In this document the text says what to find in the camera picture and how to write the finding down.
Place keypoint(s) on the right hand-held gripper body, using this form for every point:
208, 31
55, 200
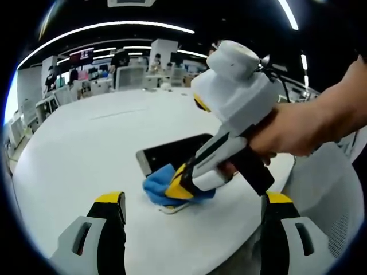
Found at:
238, 94

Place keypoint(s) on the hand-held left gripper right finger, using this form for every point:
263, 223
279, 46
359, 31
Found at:
298, 243

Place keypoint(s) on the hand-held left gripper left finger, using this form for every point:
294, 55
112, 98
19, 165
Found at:
86, 243

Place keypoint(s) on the blue cleaning cloth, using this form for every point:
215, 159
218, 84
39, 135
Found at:
156, 186

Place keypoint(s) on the person's right hand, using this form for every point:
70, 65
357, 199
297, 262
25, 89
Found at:
289, 131

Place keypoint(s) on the grey mesh office chair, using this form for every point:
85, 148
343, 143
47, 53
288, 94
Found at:
321, 200

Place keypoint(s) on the small white object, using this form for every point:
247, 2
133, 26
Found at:
164, 85

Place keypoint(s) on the ceiling light strip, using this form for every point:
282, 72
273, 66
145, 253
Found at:
289, 14

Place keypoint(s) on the white office cabinet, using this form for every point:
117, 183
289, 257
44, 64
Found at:
46, 108

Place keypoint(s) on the ceiling air vent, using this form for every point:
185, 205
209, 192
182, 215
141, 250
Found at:
130, 3

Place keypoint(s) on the long curved ceiling light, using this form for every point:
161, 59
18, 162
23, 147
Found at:
114, 24

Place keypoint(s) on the pink monitor screen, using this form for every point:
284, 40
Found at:
83, 75

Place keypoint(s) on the red display screen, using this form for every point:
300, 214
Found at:
81, 54

